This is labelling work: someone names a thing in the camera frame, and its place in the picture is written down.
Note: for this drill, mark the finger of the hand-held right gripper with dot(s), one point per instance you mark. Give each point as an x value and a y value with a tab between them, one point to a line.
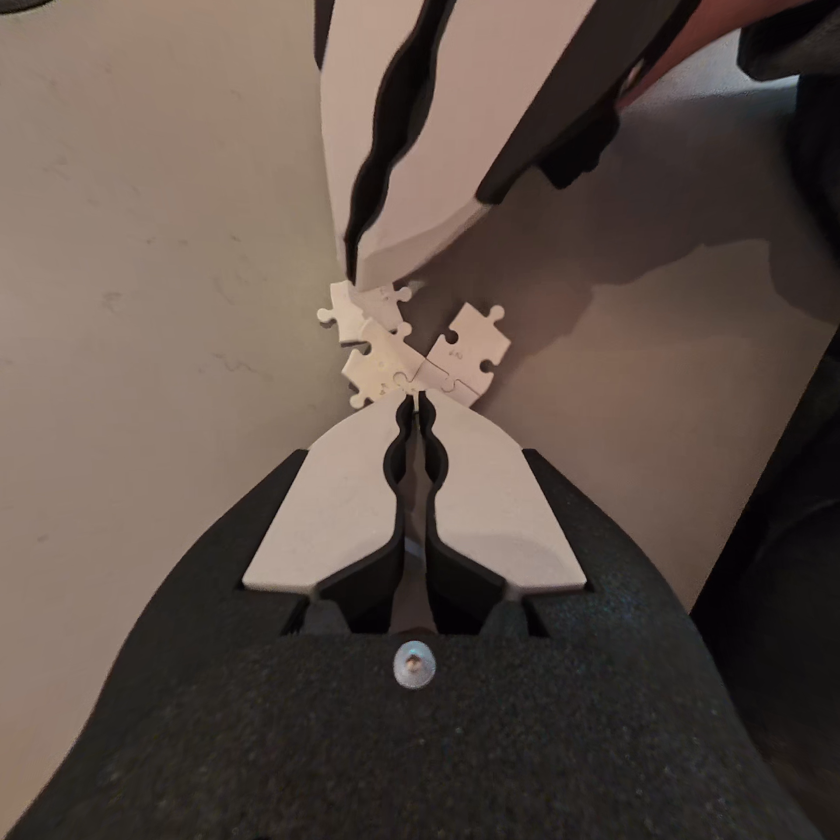
348	98
472	98

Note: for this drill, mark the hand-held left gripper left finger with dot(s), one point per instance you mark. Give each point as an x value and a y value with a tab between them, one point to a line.
321	525

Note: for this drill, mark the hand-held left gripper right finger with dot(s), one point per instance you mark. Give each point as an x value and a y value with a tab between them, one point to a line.
512	525

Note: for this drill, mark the joined white puzzle pieces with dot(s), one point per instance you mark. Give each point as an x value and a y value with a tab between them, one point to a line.
387	367

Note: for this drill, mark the single white puzzle piece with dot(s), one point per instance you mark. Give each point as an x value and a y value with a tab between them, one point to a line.
341	315

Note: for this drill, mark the person's right hand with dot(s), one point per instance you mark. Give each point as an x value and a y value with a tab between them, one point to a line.
689	46

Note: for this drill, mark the person's dark clothing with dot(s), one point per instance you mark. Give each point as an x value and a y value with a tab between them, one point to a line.
787	590

